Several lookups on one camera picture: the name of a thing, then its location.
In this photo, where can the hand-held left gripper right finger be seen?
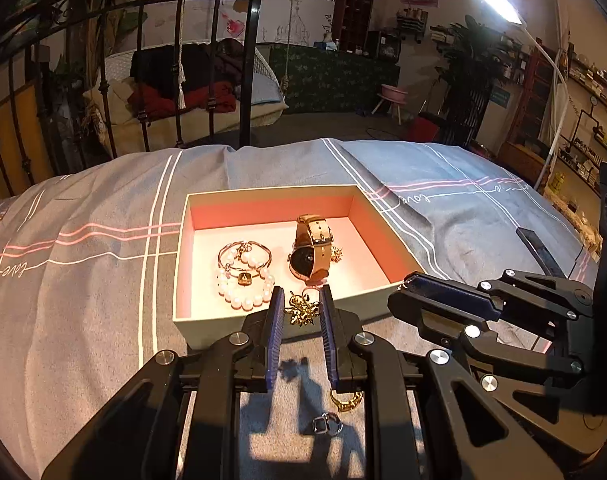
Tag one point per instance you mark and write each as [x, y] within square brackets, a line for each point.
[328, 335]

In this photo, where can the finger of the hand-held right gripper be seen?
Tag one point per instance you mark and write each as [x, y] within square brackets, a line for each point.
[433, 310]
[513, 282]

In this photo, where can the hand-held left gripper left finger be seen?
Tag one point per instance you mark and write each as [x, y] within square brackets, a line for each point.
[275, 340]

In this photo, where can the small gold earring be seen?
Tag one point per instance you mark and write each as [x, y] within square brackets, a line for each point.
[338, 254]

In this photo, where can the gold bangle with pendant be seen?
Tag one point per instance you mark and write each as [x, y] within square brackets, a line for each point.
[257, 245]

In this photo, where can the pale green box pink inside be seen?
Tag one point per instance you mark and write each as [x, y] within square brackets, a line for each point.
[263, 210]

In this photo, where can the black smartphone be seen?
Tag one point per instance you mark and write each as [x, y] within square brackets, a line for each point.
[538, 247]

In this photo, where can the low wooden cabinet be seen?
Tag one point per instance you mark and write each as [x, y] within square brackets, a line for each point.
[521, 160]

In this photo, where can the tall dark wooden shelf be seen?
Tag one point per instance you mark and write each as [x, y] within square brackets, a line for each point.
[533, 95]

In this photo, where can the red floor container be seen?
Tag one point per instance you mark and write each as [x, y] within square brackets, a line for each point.
[426, 127]

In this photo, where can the grey plaid bed sheet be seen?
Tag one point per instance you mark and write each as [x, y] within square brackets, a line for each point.
[83, 285]

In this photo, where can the pink stool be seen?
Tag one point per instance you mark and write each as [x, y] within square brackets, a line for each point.
[394, 94]

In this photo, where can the dark potted plant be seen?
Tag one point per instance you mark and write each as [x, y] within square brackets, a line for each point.
[471, 60]

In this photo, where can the grey blue pillow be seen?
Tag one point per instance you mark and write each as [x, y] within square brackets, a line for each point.
[266, 97]

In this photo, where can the red cloth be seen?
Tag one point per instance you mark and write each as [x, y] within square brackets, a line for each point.
[218, 97]

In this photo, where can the counter with green floral cloth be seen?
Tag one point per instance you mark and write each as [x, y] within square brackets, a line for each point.
[333, 80]

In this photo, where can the black clothing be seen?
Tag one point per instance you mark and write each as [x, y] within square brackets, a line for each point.
[158, 67]

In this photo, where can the red phone booth cabinet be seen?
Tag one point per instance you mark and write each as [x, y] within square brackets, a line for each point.
[356, 15]

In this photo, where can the wicker swing chair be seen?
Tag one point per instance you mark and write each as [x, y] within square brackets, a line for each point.
[117, 64]

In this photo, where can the wall rack with goods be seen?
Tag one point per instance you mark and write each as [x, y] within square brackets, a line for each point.
[596, 125]

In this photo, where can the black iron bed frame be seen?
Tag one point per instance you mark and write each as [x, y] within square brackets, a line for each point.
[251, 85]

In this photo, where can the small wall organizer shelf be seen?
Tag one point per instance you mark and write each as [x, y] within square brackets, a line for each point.
[412, 22]

